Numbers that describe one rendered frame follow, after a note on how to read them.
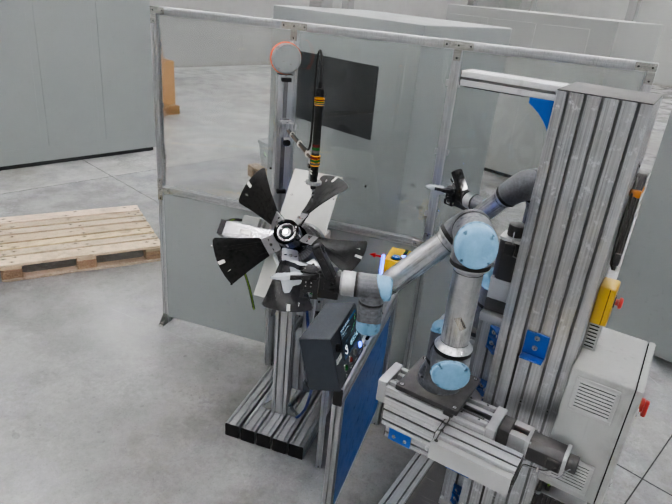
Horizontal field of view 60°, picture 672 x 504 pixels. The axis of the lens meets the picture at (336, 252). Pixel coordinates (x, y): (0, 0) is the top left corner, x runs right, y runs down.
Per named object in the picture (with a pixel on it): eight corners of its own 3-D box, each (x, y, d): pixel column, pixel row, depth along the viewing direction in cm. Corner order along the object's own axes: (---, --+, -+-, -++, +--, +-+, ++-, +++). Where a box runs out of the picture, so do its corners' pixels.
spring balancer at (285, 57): (268, 72, 300) (270, 74, 294) (269, 39, 293) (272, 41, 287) (298, 74, 305) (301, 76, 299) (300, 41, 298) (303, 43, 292)
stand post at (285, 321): (273, 417, 328) (281, 273, 290) (288, 421, 325) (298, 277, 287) (270, 422, 324) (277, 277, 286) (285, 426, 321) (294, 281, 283)
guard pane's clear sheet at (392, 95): (165, 185, 367) (158, 13, 325) (585, 273, 300) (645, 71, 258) (164, 186, 366) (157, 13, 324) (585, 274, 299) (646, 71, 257)
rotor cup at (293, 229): (274, 251, 271) (265, 242, 259) (283, 223, 275) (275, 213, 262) (303, 258, 267) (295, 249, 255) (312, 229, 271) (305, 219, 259)
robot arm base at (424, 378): (468, 379, 201) (473, 355, 197) (451, 401, 189) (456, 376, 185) (428, 362, 208) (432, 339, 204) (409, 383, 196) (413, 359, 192)
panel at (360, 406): (375, 407, 324) (390, 304, 297) (378, 408, 324) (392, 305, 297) (325, 520, 253) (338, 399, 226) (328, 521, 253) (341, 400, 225)
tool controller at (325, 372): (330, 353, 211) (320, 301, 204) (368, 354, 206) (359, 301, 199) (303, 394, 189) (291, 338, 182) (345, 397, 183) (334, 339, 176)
